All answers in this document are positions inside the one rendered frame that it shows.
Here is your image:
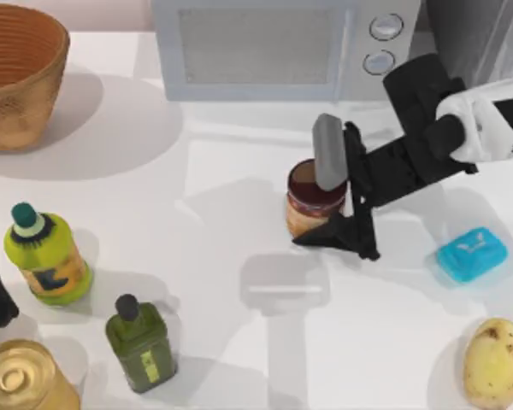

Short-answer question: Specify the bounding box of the woven brown basket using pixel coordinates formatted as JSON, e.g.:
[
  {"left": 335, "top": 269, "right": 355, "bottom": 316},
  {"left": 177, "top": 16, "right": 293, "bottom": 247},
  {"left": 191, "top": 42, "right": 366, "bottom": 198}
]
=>
[{"left": 0, "top": 4, "right": 72, "bottom": 152}]

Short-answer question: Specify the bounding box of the brown and red can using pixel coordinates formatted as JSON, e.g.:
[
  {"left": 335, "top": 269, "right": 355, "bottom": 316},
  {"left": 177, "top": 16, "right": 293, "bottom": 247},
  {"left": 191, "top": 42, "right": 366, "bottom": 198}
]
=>
[{"left": 286, "top": 158, "right": 350, "bottom": 238}]

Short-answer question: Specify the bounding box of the pale microwave oven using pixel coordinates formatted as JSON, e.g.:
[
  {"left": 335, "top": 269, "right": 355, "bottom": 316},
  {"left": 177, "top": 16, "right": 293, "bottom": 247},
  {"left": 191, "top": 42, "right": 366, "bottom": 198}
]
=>
[{"left": 150, "top": 0, "right": 422, "bottom": 103}]

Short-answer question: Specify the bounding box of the yellow potato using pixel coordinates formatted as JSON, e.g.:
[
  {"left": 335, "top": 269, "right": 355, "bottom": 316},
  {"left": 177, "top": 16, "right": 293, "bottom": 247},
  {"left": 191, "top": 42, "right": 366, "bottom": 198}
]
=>
[{"left": 463, "top": 317, "right": 513, "bottom": 410}]

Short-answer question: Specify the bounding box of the small round microwave knob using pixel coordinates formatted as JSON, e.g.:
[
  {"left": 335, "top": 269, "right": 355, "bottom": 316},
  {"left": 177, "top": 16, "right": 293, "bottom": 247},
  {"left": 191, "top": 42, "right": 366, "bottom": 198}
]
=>
[{"left": 362, "top": 48, "right": 398, "bottom": 77}]

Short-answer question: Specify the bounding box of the dark green square bottle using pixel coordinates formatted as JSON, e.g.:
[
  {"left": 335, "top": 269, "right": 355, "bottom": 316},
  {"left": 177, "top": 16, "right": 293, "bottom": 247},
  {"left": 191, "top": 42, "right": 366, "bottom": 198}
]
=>
[{"left": 105, "top": 293, "right": 180, "bottom": 393}]

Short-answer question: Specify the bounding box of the blue soap box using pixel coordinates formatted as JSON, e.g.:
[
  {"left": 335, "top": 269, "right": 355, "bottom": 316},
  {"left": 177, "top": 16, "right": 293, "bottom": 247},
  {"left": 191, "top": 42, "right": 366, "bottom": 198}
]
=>
[{"left": 435, "top": 225, "right": 509, "bottom": 284}]

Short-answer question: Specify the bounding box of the microwave door with window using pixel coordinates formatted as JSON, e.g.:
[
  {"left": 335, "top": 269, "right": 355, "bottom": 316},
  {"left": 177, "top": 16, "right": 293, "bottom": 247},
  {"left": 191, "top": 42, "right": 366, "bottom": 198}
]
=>
[{"left": 152, "top": 0, "right": 355, "bottom": 103}]

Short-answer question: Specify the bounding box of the light green bottle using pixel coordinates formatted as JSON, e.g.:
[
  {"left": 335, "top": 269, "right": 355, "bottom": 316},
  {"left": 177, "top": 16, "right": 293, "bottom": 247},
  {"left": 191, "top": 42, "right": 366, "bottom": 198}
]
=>
[{"left": 3, "top": 202, "right": 94, "bottom": 307}]

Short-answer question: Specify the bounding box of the gold can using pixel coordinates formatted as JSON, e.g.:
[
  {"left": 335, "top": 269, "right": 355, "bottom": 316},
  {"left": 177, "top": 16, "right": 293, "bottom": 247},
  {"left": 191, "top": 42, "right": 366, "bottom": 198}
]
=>
[{"left": 0, "top": 339, "right": 81, "bottom": 410}]

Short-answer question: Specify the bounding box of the large round microwave knob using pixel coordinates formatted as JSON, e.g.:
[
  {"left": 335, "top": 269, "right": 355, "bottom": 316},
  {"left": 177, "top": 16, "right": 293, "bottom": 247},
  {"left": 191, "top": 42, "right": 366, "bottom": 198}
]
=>
[{"left": 369, "top": 12, "right": 405, "bottom": 40}]

